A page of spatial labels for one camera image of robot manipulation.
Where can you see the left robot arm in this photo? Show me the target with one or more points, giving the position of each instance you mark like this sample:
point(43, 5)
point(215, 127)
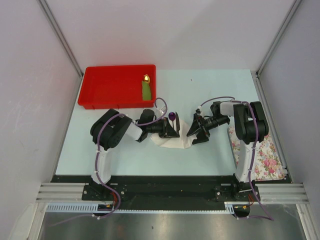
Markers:
point(108, 131)

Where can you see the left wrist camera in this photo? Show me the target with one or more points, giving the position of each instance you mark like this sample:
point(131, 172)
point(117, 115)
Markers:
point(160, 112)

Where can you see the aluminium frame rail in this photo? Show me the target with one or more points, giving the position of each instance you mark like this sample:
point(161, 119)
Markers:
point(60, 193)

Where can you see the floral tray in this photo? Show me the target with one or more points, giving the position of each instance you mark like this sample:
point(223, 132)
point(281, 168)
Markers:
point(268, 166)

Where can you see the red plastic bin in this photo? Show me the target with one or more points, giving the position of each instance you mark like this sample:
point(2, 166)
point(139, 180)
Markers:
point(116, 87)

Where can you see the white paper napkin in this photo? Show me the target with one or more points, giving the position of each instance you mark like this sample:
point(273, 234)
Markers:
point(182, 142)

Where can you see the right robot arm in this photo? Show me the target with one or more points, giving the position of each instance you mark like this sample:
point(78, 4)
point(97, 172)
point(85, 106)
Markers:
point(250, 125)

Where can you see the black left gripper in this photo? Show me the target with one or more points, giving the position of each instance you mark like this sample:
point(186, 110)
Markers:
point(167, 131)

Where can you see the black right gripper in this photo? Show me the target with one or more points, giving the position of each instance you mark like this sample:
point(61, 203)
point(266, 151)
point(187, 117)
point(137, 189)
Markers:
point(203, 136)

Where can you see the black plastic knife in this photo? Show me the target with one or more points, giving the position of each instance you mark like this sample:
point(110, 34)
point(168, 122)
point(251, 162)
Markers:
point(177, 122)

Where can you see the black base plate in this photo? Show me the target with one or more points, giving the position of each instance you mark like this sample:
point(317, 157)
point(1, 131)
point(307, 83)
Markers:
point(164, 193)

